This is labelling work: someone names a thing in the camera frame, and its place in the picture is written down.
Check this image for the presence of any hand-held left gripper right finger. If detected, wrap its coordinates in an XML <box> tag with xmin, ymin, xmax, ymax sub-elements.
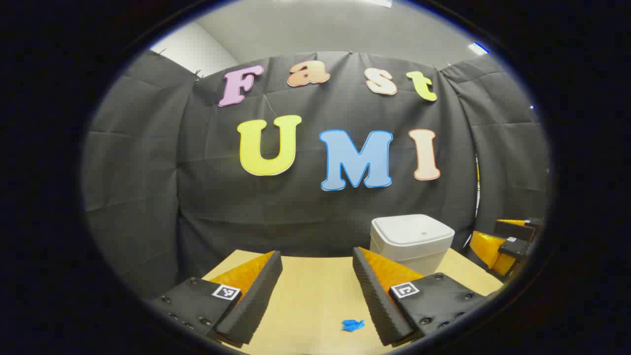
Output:
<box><xmin>352</xmin><ymin>247</ymin><xmax>493</xmax><ymax>347</ymax></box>

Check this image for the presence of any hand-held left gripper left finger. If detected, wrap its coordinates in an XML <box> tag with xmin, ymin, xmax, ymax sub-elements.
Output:
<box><xmin>148</xmin><ymin>250</ymin><xmax>283</xmax><ymax>349</ymax></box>

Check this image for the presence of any wooden desktop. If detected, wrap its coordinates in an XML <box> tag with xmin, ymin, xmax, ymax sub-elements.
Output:
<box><xmin>202</xmin><ymin>248</ymin><xmax>504</xmax><ymax>355</ymax></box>

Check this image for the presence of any white desktop garbage bin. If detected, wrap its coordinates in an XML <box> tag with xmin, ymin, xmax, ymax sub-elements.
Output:
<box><xmin>370</xmin><ymin>214</ymin><xmax>456</xmax><ymax>277</ymax></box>

